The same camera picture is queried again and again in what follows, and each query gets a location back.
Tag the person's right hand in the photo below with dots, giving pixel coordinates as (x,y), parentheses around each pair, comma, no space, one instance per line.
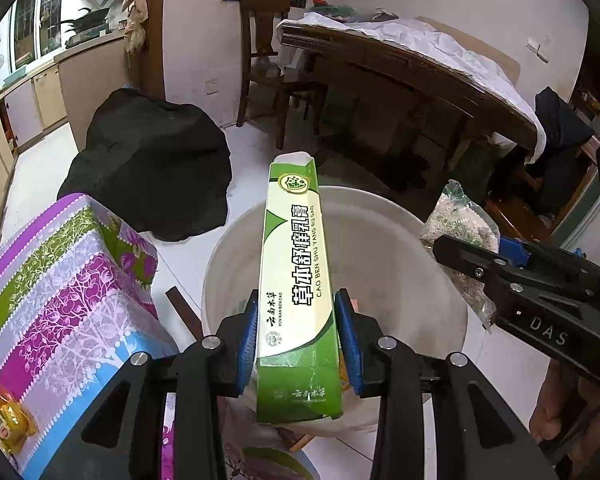
(555,410)

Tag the white cloth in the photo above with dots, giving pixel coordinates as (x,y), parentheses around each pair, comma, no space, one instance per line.
(445,45)

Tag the green white carton box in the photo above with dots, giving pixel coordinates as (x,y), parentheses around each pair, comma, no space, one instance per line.
(290,285)

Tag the clear bag of grains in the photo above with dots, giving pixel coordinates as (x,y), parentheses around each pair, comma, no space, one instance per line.
(455,220)

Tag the wall socket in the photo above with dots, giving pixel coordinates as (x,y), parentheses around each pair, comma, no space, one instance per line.
(211,86)
(538,49)

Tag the black garment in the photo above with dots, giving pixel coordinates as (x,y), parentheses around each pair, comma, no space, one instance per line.
(560,135)

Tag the heap of clothes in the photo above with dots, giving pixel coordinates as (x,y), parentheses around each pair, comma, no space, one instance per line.
(350,10)

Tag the white plastic bucket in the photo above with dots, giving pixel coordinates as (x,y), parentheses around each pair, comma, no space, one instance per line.
(380,240)

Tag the dark wooden desk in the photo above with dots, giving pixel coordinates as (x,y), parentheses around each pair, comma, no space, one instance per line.
(405,85)

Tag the yellow snack packet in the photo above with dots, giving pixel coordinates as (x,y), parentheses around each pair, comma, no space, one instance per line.
(5,417)

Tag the beige kitchen cabinets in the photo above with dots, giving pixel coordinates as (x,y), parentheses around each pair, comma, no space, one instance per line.
(50,95)

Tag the kitchen window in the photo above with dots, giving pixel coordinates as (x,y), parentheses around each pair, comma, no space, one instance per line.
(35,20)

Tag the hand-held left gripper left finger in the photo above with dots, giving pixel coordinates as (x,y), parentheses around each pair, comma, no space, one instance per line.
(247,345)

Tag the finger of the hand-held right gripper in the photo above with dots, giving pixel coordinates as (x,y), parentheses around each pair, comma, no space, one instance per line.
(472,262)
(515,251)

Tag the brown wood piece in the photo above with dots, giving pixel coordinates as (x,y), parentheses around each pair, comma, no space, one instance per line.
(185,312)

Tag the black cloth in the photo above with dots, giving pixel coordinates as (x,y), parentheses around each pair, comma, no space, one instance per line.
(150,160)

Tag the black wok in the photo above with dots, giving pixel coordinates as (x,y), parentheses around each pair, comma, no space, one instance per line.
(85,20)

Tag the hanging beige cloth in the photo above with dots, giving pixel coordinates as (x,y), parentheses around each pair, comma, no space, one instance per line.
(135,15)

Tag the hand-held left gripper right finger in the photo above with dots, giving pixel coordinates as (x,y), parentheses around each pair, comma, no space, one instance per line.
(350,350)

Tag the wooden chair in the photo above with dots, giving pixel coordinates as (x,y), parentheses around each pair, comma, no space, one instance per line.
(267,75)

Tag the striped floral tablecloth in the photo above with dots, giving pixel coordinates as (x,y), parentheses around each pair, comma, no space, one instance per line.
(70,285)

